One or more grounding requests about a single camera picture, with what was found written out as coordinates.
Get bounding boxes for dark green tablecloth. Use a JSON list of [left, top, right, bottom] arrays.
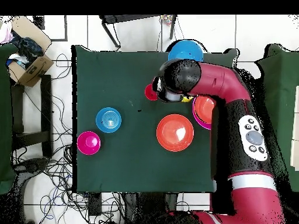
[[71, 44, 238, 194]]

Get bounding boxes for red cup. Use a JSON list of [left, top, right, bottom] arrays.
[[144, 83, 160, 102]]

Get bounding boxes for tangle of black cables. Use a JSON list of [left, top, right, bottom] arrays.
[[23, 53, 124, 224]]

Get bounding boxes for colourful small objects pile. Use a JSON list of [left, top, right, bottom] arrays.
[[160, 15, 173, 26]]

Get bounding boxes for green cloth covered table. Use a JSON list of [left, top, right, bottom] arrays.
[[255, 43, 299, 193], [0, 43, 18, 195]]

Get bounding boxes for blue cable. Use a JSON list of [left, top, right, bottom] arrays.
[[39, 174, 73, 221]]

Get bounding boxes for orange-red bowl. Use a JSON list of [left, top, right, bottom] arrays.
[[194, 95, 216, 125], [156, 114, 195, 153]]

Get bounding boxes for dark blue cloth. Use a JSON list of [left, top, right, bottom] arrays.
[[10, 32, 44, 68]]

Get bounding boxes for large pink bowl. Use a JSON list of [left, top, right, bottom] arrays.
[[192, 97, 212, 131]]

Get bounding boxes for black stool frame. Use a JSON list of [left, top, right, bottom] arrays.
[[99, 15, 177, 50]]

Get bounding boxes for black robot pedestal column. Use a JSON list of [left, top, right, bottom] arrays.
[[121, 192, 180, 222]]

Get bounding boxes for large blue bowl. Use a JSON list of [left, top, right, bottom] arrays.
[[168, 39, 204, 63]]

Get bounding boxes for small magenta bowl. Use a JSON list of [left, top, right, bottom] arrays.
[[77, 131, 102, 156]]

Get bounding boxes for black rectangular box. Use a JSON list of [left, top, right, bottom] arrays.
[[88, 193, 102, 216]]

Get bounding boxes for black bench frame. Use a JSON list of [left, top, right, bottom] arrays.
[[10, 74, 53, 158]]

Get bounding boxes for black pedestal leg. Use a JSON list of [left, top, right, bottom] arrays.
[[12, 157, 51, 181]]

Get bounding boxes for small blue bowl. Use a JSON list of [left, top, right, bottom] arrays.
[[95, 107, 122, 134]]

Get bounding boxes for cardboard box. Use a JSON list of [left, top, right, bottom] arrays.
[[7, 15, 55, 88]]

